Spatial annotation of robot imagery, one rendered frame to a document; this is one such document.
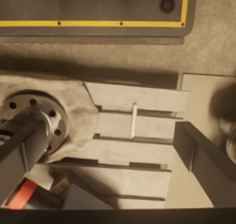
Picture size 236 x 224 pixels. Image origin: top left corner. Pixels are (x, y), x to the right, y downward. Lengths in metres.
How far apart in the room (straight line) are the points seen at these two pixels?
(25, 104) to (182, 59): 0.69
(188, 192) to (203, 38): 0.85
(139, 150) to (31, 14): 0.62
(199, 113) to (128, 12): 0.63
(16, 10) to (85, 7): 0.17
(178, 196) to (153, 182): 0.32
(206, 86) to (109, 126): 0.50
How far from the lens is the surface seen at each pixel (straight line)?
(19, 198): 0.70
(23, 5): 0.55
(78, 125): 0.68
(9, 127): 0.59
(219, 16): 0.93
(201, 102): 0.92
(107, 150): 0.78
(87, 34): 0.49
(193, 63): 0.88
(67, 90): 0.68
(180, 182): 1.12
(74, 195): 0.75
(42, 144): 0.17
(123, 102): 0.68
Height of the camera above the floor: 0.80
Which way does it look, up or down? 73 degrees down
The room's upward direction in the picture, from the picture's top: 177 degrees clockwise
